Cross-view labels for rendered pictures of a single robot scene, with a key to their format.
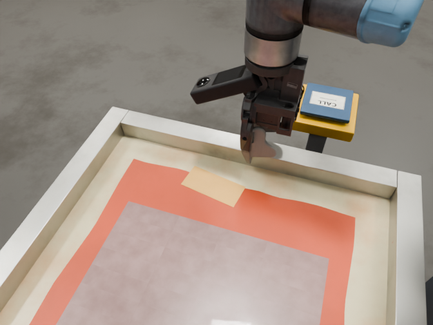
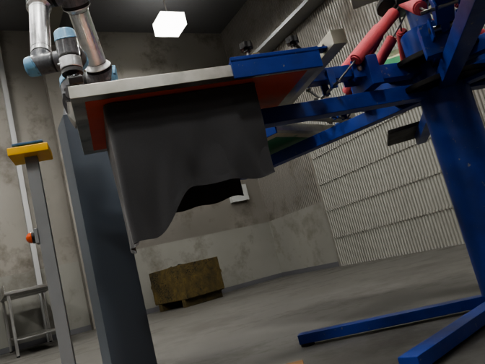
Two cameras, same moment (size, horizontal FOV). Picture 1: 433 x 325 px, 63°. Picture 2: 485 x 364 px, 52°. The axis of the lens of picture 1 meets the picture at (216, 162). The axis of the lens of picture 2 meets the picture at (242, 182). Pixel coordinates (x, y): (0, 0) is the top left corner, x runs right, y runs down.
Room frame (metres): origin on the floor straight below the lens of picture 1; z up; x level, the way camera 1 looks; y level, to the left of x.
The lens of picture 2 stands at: (1.00, 1.52, 0.39)
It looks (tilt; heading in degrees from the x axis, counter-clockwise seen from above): 9 degrees up; 234
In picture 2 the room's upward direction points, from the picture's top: 14 degrees counter-clockwise
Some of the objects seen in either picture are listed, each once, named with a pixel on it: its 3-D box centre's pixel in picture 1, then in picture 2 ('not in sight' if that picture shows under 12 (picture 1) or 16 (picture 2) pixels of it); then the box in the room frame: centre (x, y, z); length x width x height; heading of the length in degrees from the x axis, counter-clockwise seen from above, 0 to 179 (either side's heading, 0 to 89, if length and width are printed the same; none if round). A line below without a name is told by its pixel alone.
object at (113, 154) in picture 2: not in sight; (121, 188); (0.36, -0.03, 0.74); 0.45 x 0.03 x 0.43; 70
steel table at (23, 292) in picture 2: not in sight; (31, 316); (-0.39, -5.74, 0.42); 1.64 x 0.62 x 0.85; 84
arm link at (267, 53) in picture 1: (272, 40); (70, 65); (0.43, -0.08, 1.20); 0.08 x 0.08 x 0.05
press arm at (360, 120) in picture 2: not in sight; (324, 138); (-0.80, -0.18, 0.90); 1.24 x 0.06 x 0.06; 100
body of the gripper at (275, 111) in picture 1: (271, 89); (75, 87); (0.43, -0.09, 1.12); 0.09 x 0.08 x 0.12; 70
